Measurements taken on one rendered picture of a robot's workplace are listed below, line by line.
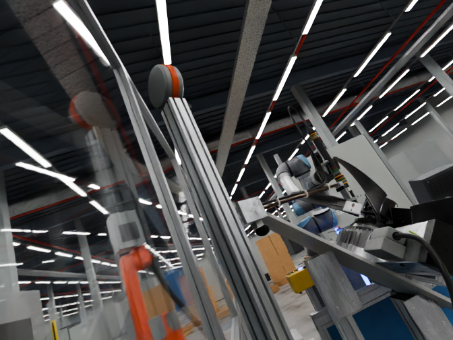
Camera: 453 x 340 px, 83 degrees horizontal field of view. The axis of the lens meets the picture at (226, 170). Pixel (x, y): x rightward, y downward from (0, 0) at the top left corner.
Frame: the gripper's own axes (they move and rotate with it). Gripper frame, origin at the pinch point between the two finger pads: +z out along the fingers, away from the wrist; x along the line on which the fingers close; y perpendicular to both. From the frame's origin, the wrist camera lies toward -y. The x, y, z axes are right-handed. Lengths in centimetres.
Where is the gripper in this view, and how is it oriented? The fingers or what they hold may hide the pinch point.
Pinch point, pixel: (330, 158)
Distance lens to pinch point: 130.6
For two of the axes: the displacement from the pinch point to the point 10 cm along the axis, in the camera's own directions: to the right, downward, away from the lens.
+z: -0.4, -3.5, -9.4
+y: 4.0, 8.5, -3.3
